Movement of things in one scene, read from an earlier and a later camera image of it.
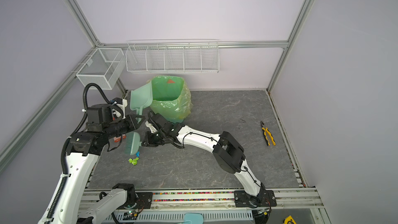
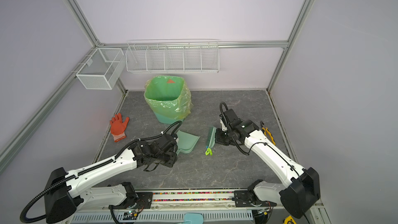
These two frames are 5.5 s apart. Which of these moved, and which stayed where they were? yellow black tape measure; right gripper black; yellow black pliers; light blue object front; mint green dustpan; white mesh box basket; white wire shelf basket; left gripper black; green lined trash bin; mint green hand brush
Moved: mint green dustpan; right gripper black; mint green hand brush; left gripper black
Stayed: yellow black tape measure; white mesh box basket; yellow black pliers; green lined trash bin; light blue object front; white wire shelf basket
